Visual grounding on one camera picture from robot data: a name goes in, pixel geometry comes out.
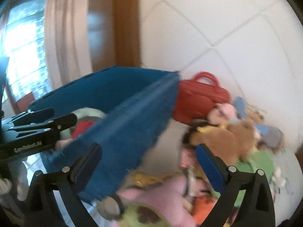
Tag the blue plastic storage crate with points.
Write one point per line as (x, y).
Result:
(137, 104)

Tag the brown teddy bear plush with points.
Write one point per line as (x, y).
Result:
(231, 144)

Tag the white beige curtain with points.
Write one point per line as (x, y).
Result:
(66, 41)

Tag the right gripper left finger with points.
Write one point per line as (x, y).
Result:
(42, 207)

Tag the orange plush toy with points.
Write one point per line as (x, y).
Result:
(201, 208)

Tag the pink pig plush red dress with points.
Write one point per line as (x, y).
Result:
(81, 127)

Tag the striped shirt dog plush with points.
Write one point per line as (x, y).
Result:
(270, 137)

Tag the red handbag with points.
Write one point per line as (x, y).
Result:
(198, 96)

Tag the green frog plush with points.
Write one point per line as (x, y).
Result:
(258, 160)

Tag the small white plush toy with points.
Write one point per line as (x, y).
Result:
(277, 178)

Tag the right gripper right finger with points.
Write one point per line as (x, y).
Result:
(257, 208)

